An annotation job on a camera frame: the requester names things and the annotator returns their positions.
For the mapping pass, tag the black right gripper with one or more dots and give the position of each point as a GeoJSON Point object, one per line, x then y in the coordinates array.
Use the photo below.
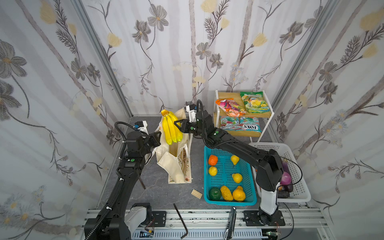
{"type": "Point", "coordinates": [184, 125]}

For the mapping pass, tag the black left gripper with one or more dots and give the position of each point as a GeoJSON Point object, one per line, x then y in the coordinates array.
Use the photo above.
{"type": "Point", "coordinates": [154, 139]}

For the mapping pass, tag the yellow banana bunch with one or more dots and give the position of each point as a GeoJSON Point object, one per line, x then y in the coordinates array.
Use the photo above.
{"type": "Point", "coordinates": [172, 135]}

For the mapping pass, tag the cream canvas grocery bag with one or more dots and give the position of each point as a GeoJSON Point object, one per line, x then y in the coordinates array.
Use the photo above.
{"type": "Point", "coordinates": [175, 159]}

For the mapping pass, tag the orange tangerine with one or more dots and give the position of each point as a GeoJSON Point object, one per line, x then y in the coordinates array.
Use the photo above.
{"type": "Point", "coordinates": [213, 160]}

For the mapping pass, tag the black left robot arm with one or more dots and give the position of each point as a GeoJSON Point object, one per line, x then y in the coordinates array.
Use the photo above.
{"type": "Point", "coordinates": [113, 222]}

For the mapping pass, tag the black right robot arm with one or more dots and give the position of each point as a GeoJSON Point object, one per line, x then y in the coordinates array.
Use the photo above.
{"type": "Point", "coordinates": [267, 163]}

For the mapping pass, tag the orange pink snack bag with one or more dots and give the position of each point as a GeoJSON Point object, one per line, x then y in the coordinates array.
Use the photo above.
{"type": "Point", "coordinates": [231, 107]}

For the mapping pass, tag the Fox's candy bag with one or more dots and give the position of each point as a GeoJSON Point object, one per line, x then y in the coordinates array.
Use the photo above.
{"type": "Point", "coordinates": [240, 124]}

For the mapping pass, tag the green snack bag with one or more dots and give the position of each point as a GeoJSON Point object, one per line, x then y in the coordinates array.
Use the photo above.
{"type": "Point", "coordinates": [254, 102]}

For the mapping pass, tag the black hex key on floor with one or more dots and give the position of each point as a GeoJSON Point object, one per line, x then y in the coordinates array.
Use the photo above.
{"type": "Point", "coordinates": [142, 183]}

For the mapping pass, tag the white wooden two-tier shelf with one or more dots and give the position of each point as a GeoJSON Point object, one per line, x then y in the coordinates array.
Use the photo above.
{"type": "Point", "coordinates": [264, 118]}

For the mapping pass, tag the small wooden block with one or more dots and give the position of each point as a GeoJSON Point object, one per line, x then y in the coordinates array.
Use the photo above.
{"type": "Point", "coordinates": [196, 194]}

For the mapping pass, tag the teal plastic basket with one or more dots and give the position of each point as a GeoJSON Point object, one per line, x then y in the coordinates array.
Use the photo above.
{"type": "Point", "coordinates": [224, 178]}

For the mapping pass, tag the green bell pepper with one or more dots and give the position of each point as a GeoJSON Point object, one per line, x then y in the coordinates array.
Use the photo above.
{"type": "Point", "coordinates": [215, 194]}

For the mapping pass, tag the yellow corn cob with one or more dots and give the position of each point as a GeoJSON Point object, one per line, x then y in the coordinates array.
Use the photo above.
{"type": "Point", "coordinates": [226, 194]}

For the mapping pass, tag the yellow gourd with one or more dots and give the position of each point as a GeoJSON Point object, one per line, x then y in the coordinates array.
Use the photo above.
{"type": "Point", "coordinates": [238, 194]}

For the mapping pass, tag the purple eggplant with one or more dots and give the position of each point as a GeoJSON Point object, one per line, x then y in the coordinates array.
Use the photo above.
{"type": "Point", "coordinates": [289, 188]}

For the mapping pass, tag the purple onion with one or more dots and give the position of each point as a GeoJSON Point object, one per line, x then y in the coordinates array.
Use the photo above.
{"type": "Point", "coordinates": [286, 179]}

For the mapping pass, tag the black metal cylinder tool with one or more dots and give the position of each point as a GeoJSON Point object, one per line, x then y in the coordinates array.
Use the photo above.
{"type": "Point", "coordinates": [231, 224]}

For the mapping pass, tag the white plastic basket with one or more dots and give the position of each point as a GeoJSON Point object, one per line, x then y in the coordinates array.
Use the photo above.
{"type": "Point", "coordinates": [301, 193]}

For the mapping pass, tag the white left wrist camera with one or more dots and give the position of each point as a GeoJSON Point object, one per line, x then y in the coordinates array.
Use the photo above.
{"type": "Point", "coordinates": [141, 126]}

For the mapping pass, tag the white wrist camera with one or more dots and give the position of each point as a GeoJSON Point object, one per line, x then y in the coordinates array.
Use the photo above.
{"type": "Point", "coordinates": [141, 126]}
{"type": "Point", "coordinates": [192, 110]}

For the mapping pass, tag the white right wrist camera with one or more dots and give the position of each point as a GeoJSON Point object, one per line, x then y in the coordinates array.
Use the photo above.
{"type": "Point", "coordinates": [192, 110]}

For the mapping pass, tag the black hex key on rail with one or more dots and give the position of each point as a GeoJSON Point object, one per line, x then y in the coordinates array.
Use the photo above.
{"type": "Point", "coordinates": [182, 221]}

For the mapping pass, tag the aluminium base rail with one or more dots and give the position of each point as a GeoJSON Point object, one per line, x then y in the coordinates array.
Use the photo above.
{"type": "Point", "coordinates": [292, 224]}

